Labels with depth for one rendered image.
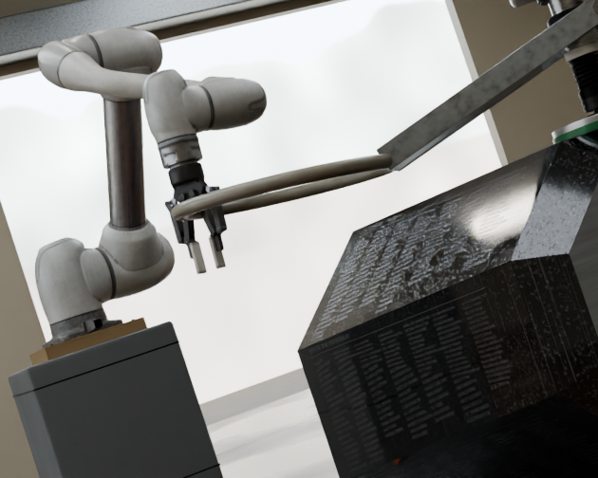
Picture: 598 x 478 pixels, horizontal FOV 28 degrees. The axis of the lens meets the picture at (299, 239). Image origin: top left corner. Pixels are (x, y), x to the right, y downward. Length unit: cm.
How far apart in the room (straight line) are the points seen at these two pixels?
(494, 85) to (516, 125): 869
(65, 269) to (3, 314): 597
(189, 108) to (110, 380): 86
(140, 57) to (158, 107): 56
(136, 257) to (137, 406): 43
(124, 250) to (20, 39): 617
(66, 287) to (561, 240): 154
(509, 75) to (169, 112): 72
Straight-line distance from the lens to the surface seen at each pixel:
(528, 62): 235
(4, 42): 935
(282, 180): 223
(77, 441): 311
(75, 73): 295
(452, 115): 236
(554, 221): 218
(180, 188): 259
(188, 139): 257
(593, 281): 216
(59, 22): 946
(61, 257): 326
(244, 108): 265
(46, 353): 316
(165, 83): 258
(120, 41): 311
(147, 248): 331
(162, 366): 316
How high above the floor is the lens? 75
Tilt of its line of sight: 3 degrees up
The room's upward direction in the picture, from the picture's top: 18 degrees counter-clockwise
